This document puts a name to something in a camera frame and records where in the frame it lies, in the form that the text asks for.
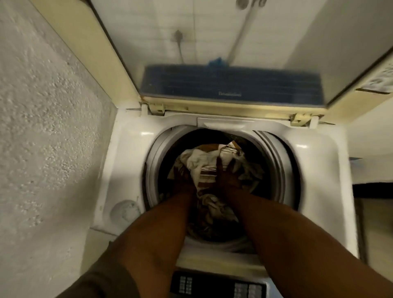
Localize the person's right hand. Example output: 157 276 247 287
216 156 247 201

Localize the person's left hand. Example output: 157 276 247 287
170 165 198 201

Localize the white brown-striped cloth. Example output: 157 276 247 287
174 144 265 226

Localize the person's left forearm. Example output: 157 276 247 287
115 191 198 298

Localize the person's right forearm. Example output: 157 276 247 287
226 190 393 298

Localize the brown cloth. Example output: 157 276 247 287
196 140 246 153

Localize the round white dispenser cap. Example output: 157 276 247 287
111 200 142 227

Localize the white top-load washing machine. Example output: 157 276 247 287
90 106 360 298

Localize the blue plastic object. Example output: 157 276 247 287
208 57 231 69

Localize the dark washer control panel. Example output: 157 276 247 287
170 270 268 298

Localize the dark olive sleeve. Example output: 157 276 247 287
57 242 139 298

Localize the white pipe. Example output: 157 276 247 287
227 0 268 67

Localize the clear beige-framed washer lid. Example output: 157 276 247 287
29 0 393 124

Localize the printed lid sticker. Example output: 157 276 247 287
356 58 393 94

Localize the black plug with cable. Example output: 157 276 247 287
173 29 188 64

